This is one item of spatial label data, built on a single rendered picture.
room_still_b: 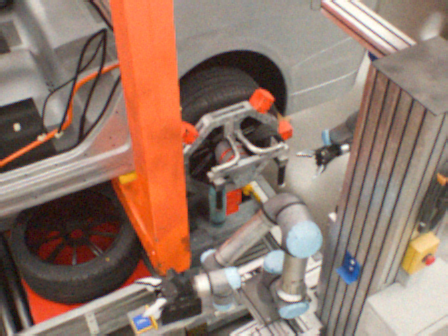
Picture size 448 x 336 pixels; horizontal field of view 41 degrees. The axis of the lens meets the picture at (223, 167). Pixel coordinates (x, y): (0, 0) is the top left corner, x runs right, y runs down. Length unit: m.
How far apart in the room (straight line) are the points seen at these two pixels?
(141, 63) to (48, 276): 1.42
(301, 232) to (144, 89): 0.72
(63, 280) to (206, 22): 1.40
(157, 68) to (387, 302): 1.10
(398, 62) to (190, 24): 1.24
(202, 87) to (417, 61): 1.41
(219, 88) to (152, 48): 0.93
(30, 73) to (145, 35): 1.67
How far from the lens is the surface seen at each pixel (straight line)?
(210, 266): 2.23
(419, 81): 1.64
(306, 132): 4.41
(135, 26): 1.95
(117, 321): 3.26
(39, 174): 2.96
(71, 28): 3.67
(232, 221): 3.54
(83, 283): 3.10
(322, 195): 4.01
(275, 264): 2.37
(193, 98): 2.87
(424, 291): 2.19
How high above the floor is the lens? 3.00
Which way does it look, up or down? 47 degrees down
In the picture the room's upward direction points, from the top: straight up
